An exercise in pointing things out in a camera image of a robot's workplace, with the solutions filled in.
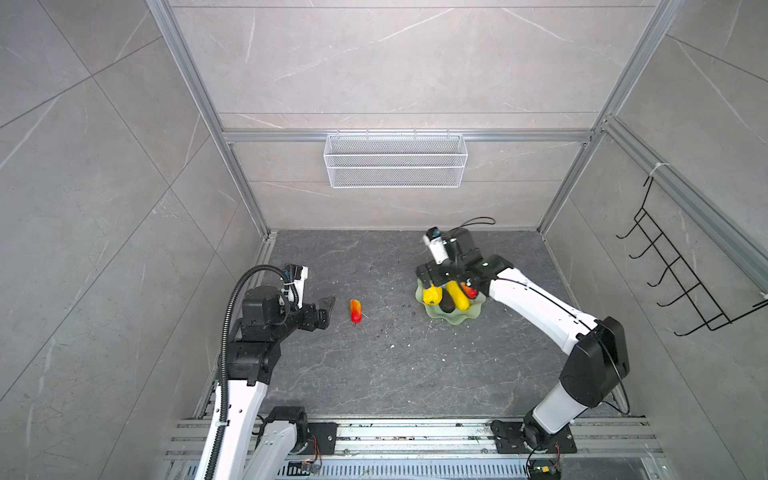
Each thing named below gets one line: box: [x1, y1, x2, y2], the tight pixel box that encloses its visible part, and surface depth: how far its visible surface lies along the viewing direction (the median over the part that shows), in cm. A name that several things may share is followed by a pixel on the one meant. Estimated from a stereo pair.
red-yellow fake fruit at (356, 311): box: [350, 299, 363, 324], surface depth 97 cm
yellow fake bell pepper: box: [423, 284, 443, 305], surface depth 95 cm
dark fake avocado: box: [439, 288, 456, 313], surface depth 97 cm
